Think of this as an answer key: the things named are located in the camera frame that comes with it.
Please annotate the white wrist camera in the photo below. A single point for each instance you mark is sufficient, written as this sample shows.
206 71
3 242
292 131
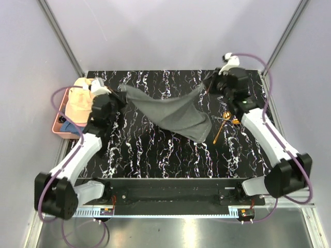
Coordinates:
231 61
97 88

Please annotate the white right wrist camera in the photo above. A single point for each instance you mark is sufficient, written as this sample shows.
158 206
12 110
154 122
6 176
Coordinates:
231 61

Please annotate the aluminium frame post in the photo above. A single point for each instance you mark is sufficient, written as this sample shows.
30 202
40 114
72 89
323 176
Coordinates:
302 5
46 9

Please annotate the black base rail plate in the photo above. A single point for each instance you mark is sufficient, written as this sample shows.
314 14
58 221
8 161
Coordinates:
178 196

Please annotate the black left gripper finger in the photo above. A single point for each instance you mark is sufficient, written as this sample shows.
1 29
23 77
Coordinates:
119 95
120 108

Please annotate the blue cloth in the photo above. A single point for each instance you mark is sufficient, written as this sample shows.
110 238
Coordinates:
68 127

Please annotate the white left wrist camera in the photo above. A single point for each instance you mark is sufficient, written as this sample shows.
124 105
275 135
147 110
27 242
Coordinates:
97 88

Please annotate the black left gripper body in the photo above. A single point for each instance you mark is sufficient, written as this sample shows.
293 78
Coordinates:
114 99

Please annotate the grey cloth napkin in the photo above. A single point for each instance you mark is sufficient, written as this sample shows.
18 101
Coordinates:
178 115

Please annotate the right aluminium frame post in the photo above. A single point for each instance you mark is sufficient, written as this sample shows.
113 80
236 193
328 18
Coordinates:
302 5

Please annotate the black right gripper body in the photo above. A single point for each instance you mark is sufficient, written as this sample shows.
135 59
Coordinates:
220 82

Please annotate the dark iridescent fork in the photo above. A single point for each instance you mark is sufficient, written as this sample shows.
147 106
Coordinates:
219 118

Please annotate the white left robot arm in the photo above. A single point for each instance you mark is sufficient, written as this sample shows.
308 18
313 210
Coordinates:
56 192

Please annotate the peach bucket hat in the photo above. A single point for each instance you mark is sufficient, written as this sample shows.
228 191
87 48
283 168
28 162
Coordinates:
79 105

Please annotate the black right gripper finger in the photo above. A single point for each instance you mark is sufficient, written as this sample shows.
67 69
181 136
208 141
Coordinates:
209 79
211 89

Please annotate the left aluminium frame post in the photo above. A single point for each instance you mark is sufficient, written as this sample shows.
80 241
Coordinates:
46 9

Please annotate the gold spoon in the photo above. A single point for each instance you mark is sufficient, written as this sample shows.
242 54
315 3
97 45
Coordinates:
225 117

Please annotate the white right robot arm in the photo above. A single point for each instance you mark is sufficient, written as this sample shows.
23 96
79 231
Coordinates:
290 170

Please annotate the iridescent orange spoon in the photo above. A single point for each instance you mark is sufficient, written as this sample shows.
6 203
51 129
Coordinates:
235 121

